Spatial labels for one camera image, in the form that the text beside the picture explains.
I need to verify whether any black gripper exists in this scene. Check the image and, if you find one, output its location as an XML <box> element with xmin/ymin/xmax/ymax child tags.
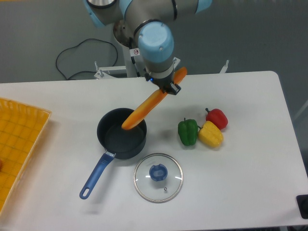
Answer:
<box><xmin>144</xmin><ymin>68</ymin><xmax>181</xmax><ymax>95</ymax></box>

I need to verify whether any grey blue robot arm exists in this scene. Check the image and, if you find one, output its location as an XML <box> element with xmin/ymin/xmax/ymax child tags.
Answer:
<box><xmin>83</xmin><ymin>0</ymin><xmax>212</xmax><ymax>95</ymax></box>

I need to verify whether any green bell pepper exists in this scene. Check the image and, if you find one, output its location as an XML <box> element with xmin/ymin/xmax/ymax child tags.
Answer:
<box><xmin>178</xmin><ymin>118</ymin><xmax>198</xmax><ymax>146</ymax></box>

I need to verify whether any red bell pepper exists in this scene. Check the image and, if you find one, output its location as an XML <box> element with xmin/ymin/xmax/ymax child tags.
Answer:
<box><xmin>205</xmin><ymin>108</ymin><xmax>228</xmax><ymax>130</ymax></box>

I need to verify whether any yellow bell pepper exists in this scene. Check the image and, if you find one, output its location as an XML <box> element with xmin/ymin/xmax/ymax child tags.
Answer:
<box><xmin>198</xmin><ymin>121</ymin><xmax>224</xmax><ymax>148</ymax></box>

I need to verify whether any glass lid blue knob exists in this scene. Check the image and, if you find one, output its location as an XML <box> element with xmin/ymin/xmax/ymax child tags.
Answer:
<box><xmin>133</xmin><ymin>153</ymin><xmax>184</xmax><ymax>204</ymax></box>

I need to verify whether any yellow plastic basket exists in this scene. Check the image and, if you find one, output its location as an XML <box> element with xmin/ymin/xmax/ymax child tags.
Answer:
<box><xmin>0</xmin><ymin>98</ymin><xmax>51</xmax><ymax>213</ymax></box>

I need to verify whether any black box at edge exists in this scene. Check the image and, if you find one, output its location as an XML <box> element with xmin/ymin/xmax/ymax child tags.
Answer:
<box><xmin>296</xmin><ymin>194</ymin><xmax>308</xmax><ymax>219</ymax></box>

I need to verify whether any dark pot blue handle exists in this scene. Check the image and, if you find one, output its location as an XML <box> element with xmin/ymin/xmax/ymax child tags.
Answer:
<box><xmin>79</xmin><ymin>108</ymin><xmax>147</xmax><ymax>200</ymax></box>

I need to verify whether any black cable on floor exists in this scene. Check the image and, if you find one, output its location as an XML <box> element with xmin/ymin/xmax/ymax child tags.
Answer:
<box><xmin>55</xmin><ymin>38</ymin><xmax>119</xmax><ymax>81</ymax></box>

